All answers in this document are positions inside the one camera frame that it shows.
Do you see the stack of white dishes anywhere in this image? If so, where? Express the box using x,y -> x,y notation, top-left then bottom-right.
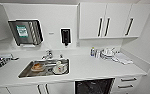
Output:
100,47 -> 117,61

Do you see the white dish cloth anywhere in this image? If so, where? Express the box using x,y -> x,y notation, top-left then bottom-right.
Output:
112,52 -> 135,66

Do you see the white wall outlet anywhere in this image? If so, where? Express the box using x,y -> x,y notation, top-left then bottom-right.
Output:
76,41 -> 81,48

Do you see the stainless steel dishwasher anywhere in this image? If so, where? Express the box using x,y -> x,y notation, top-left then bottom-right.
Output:
74,78 -> 116,94

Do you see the black wall soap dispenser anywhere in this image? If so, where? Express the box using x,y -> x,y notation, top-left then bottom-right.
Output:
59,28 -> 73,47

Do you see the steel kitchen sink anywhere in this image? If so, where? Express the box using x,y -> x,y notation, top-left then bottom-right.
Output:
17,58 -> 71,79

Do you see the orange bowl in sink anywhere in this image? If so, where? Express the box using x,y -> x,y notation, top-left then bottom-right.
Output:
30,62 -> 45,72

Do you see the white cup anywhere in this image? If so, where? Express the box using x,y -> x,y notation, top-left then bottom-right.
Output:
52,60 -> 69,75

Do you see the small clear glass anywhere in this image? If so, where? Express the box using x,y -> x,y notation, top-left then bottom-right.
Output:
95,49 -> 101,59

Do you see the steel paper towel dispenser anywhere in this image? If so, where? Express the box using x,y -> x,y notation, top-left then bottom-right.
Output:
7,18 -> 45,47

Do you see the blue dish soap bottle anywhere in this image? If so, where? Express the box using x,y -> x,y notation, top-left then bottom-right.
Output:
89,46 -> 96,58

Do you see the dish rack with dishes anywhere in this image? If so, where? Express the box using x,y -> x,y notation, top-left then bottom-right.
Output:
0,54 -> 20,73

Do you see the chrome sink faucet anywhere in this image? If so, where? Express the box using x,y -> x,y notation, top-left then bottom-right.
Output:
40,49 -> 54,61

